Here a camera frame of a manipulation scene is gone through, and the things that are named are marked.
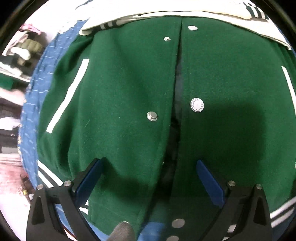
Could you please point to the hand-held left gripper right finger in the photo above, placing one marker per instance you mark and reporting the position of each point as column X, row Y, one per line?
column 209, row 183

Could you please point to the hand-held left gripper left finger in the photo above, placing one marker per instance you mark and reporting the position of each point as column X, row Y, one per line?
column 89, row 183

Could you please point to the green varsity jacket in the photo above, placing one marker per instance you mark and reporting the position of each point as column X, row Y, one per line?
column 115, row 92

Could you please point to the blue striped bed sheet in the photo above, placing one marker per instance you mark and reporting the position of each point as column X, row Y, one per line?
column 34, row 92

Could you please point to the green hanging garment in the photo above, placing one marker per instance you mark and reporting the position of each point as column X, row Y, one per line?
column 4, row 83

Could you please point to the white puffer jacket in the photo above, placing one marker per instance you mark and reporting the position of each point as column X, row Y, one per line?
column 22, row 54

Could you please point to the olive puffer jacket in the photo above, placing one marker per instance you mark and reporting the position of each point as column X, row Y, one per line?
column 32, row 45

